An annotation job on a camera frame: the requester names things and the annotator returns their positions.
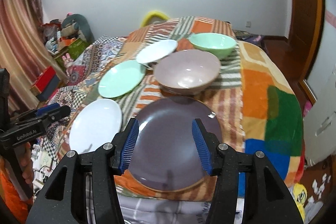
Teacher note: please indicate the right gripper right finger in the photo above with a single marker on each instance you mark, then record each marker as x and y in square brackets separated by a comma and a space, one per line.
[266, 200]

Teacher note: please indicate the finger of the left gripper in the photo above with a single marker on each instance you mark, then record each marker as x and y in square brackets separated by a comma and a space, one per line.
[47, 108]
[22, 131]

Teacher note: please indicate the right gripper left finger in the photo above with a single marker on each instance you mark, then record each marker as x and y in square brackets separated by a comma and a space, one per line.
[63, 197]

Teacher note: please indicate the white plate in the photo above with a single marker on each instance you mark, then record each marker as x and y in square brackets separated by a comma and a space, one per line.
[95, 125]

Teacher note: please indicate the mint green plate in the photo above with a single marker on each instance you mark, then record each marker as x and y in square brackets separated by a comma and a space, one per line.
[121, 79]

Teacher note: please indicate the dark purple plate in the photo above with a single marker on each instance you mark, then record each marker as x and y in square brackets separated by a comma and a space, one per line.
[165, 157]

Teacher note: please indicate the white bowl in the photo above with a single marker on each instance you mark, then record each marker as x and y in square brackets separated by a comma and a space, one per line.
[151, 54]

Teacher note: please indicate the pink bowl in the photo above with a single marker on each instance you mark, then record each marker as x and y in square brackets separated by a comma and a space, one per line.
[187, 72]

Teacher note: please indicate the green bowl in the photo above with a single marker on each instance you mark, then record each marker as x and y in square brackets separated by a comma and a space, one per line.
[219, 45]

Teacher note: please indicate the person left hand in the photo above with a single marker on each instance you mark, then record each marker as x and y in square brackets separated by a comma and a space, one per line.
[27, 164]

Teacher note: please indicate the red box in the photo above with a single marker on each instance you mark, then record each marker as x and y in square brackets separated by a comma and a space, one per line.
[42, 81]

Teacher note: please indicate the pink bunny toy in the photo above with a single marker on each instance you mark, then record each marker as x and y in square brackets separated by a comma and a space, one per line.
[68, 64]

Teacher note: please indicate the patterned quilt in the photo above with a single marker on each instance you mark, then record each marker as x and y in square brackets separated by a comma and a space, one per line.
[81, 90]

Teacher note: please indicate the striped curtain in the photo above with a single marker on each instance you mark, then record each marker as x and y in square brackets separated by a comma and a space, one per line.
[23, 51]

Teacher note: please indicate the green cardboard box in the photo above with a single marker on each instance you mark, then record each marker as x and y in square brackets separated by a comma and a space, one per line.
[74, 50]

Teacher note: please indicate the grey plush toy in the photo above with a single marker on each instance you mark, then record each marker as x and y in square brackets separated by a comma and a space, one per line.
[77, 24]

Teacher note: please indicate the striped patchwork blanket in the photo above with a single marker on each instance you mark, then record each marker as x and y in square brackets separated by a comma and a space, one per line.
[256, 107]

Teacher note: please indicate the yellow hoop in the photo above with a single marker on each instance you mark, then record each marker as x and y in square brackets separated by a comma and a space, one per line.
[152, 17]

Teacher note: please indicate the dark bag on floor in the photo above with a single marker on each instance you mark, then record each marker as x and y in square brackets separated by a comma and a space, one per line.
[248, 37]

